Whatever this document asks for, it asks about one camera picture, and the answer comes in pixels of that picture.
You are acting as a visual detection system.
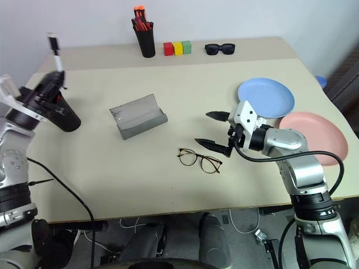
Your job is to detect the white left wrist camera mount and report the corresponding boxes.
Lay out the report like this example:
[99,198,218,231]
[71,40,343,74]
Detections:
[0,74,48,122]

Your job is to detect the white marker with black cap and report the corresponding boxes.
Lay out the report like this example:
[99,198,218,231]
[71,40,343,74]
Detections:
[47,31,65,73]

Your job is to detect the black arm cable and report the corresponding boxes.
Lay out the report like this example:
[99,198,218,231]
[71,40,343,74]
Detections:
[26,157,97,269]
[233,141,346,197]

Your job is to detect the blue round container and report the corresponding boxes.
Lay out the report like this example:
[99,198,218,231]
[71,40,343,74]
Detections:
[314,75,328,91]

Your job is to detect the pink plate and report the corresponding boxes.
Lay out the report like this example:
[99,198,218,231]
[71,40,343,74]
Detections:
[278,112,349,168]

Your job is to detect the large beige table mat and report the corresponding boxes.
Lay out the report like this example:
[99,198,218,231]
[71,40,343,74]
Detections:
[24,57,359,225]

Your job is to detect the black sunglasses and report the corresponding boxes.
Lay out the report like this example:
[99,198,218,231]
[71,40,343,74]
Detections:
[204,43,236,56]

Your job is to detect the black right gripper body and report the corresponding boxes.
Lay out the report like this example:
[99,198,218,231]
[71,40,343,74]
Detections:
[226,122,248,151]

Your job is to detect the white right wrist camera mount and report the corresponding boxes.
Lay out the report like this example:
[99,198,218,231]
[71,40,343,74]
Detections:
[227,100,268,154]

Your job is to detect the dark grey robot leg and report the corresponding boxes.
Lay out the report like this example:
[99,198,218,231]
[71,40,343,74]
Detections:
[198,212,233,269]
[119,223,169,269]

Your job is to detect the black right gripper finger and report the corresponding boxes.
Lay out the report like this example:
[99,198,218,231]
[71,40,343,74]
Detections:
[205,110,231,122]
[194,137,234,158]

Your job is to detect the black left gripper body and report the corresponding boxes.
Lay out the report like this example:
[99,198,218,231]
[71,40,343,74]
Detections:
[19,82,68,116]

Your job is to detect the brown thin-rimmed eyeglasses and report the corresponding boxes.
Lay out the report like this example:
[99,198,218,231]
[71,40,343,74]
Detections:
[177,148,223,175]

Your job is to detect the grey open glasses case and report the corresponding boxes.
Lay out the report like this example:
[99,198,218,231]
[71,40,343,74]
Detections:
[109,94,169,141]

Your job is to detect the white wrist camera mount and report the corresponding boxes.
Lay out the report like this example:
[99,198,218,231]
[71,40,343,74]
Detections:
[0,74,48,122]
[227,100,268,154]

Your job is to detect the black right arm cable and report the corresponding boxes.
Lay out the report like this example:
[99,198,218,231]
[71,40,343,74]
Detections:
[233,141,346,197]

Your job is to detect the black pen holder cup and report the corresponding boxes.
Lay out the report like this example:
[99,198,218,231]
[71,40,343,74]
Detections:
[131,21,157,59]

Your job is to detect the blue plate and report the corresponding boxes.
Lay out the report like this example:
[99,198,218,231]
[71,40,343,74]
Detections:
[237,77,296,119]

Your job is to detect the black table frame bar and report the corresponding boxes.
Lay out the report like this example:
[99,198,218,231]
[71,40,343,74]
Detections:
[47,220,109,233]

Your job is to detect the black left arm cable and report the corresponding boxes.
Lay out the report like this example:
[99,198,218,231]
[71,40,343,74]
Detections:
[26,157,97,269]

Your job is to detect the white floor cable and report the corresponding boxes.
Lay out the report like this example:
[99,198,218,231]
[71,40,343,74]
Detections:
[228,207,261,234]
[119,217,141,233]

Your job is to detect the black pointed cable tie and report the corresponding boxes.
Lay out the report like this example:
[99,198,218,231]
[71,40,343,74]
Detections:
[27,178,54,187]

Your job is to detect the dark slatted furniture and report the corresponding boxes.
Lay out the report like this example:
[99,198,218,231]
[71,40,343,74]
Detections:
[324,46,359,120]

